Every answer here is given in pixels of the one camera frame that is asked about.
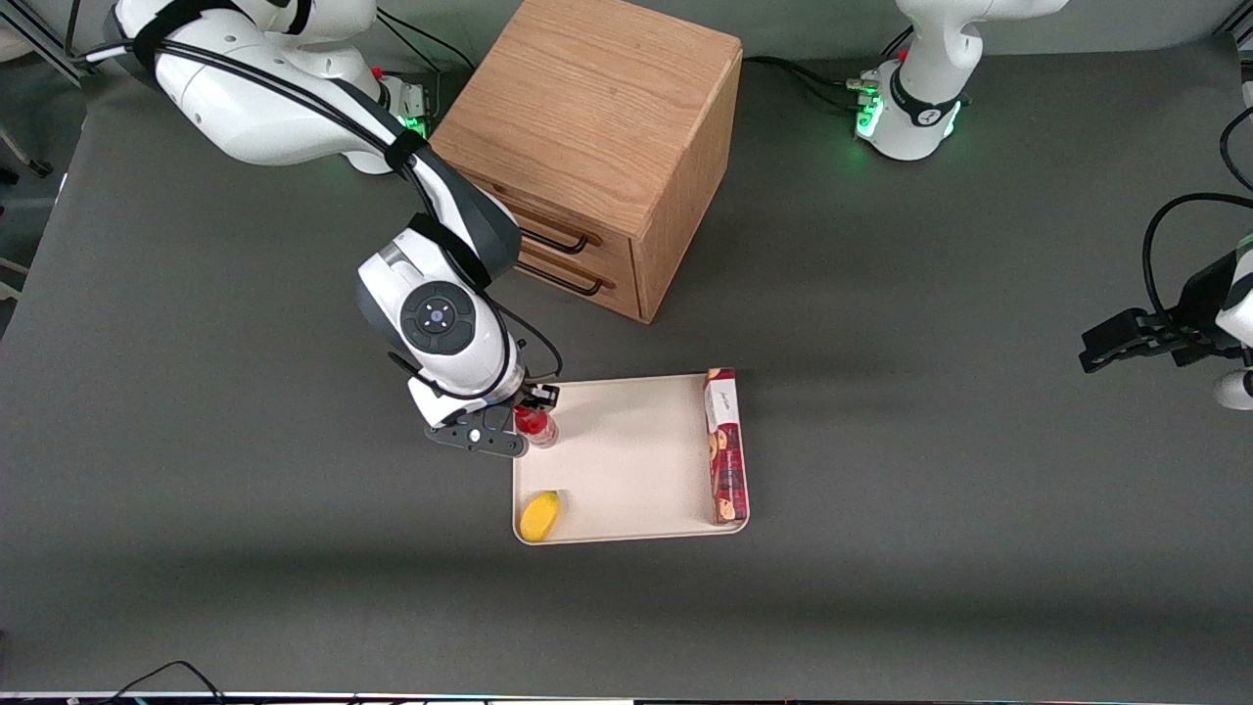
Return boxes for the dark metal drawer handle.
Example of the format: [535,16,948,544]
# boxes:
[513,223,604,257]
[515,257,617,298]

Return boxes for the wooden drawer cabinet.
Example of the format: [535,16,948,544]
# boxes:
[422,0,744,325]

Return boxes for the red cookie box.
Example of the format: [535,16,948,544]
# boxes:
[704,367,751,527]

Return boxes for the black arm wrist cable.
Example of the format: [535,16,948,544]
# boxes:
[1142,192,1253,330]
[83,20,565,383]

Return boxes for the black right arm base cables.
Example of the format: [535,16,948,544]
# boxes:
[376,8,479,75]

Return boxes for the black cable at table edge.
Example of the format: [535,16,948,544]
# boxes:
[93,659,229,705]

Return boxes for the aluminium frame profile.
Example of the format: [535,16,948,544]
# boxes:
[0,0,101,91]

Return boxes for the black left arm wrist cable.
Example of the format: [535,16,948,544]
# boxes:
[1142,192,1253,330]

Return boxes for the black arm base cables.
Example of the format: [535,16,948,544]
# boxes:
[741,24,916,115]
[376,8,479,75]

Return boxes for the thin black hanging cable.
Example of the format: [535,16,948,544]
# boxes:
[1218,102,1253,193]

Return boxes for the cream plastic tray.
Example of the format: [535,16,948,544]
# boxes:
[512,372,752,546]

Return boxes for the black right arm wrist cable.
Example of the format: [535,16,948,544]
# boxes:
[83,20,565,383]

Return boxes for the yellow toy lemon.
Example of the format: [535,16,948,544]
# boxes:
[519,490,565,543]

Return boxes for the red coke bottle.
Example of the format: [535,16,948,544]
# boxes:
[513,404,561,450]

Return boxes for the black left arm base cables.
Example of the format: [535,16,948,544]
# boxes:
[741,24,916,115]

